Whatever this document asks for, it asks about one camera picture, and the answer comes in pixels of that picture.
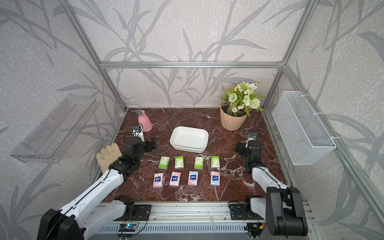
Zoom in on green tissue pack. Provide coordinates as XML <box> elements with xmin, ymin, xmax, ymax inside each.
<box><xmin>175</xmin><ymin>156</ymin><xmax>185</xmax><ymax>170</ymax></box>
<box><xmin>194</xmin><ymin>157</ymin><xmax>204</xmax><ymax>170</ymax></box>
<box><xmin>158</xmin><ymin>156</ymin><xmax>170</xmax><ymax>170</ymax></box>
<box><xmin>211</xmin><ymin>156</ymin><xmax>221</xmax><ymax>169</ymax></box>

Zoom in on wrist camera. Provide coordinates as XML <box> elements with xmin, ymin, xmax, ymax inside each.
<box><xmin>247</xmin><ymin>132</ymin><xmax>259</xmax><ymax>142</ymax></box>
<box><xmin>132</xmin><ymin>125</ymin><xmax>145</xmax><ymax>142</ymax></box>

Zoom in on white wire mesh basket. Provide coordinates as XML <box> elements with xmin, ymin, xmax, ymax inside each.
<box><xmin>272</xmin><ymin>91</ymin><xmax>337</xmax><ymax>166</ymax></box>

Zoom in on artificial green white flowers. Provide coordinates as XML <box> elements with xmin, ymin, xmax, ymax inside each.
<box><xmin>222</xmin><ymin>80</ymin><xmax>266</xmax><ymax>117</ymax></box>

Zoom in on pink spray bottle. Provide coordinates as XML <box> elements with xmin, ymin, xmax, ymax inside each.
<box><xmin>135</xmin><ymin>110</ymin><xmax>153</xmax><ymax>133</ymax></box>

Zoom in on pink Tempo tissue pack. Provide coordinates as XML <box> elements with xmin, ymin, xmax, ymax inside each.
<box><xmin>188</xmin><ymin>171</ymin><xmax>199</xmax><ymax>186</ymax></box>
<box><xmin>153</xmin><ymin>173</ymin><xmax>164</xmax><ymax>188</ymax></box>
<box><xmin>210</xmin><ymin>171</ymin><xmax>221</xmax><ymax>186</ymax></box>
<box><xmin>169</xmin><ymin>172</ymin><xmax>182</xmax><ymax>187</ymax></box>

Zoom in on aluminium front rail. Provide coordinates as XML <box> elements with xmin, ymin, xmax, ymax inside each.
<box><xmin>61</xmin><ymin>201</ymin><xmax>316</xmax><ymax>225</ymax></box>

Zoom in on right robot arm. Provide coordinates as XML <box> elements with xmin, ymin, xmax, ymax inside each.
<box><xmin>235</xmin><ymin>140</ymin><xmax>309</xmax><ymax>237</ymax></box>

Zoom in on clear acrylic wall shelf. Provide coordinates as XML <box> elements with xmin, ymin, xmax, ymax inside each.
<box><xmin>10</xmin><ymin>94</ymin><xmax>98</xmax><ymax>164</ymax></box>

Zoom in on white storage box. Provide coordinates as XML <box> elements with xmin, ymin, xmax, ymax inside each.
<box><xmin>170</xmin><ymin>126</ymin><xmax>209</xmax><ymax>154</ymax></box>

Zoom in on beige flower pot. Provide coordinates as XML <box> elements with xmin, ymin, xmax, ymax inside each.
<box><xmin>220</xmin><ymin>100</ymin><xmax>247</xmax><ymax>131</ymax></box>

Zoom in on right circuit board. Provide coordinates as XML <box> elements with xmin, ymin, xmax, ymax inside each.
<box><xmin>244</xmin><ymin>223</ymin><xmax>265</xmax><ymax>234</ymax></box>

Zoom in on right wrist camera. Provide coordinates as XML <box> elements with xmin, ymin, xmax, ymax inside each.
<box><xmin>247</xmin><ymin>132</ymin><xmax>259</xmax><ymax>142</ymax></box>

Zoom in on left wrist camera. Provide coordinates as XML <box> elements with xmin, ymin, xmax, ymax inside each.
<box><xmin>132</xmin><ymin>125</ymin><xmax>145</xmax><ymax>142</ymax></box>

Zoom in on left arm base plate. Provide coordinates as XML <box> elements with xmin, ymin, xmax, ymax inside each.
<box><xmin>117</xmin><ymin>204</ymin><xmax>152</xmax><ymax>221</ymax></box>

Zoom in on beige work glove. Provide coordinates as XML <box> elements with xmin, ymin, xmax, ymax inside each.
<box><xmin>96</xmin><ymin>143</ymin><xmax>122</xmax><ymax>174</ymax></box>

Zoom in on left green circuit board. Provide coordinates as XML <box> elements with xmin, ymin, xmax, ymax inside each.
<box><xmin>118</xmin><ymin>223</ymin><xmax>137</xmax><ymax>233</ymax></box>

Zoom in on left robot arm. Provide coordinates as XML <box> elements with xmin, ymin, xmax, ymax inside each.
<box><xmin>37</xmin><ymin>137</ymin><xmax>157</xmax><ymax>240</ymax></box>

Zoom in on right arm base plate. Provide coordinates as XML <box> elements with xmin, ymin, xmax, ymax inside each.
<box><xmin>228</xmin><ymin>201</ymin><xmax>263</xmax><ymax>220</ymax></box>

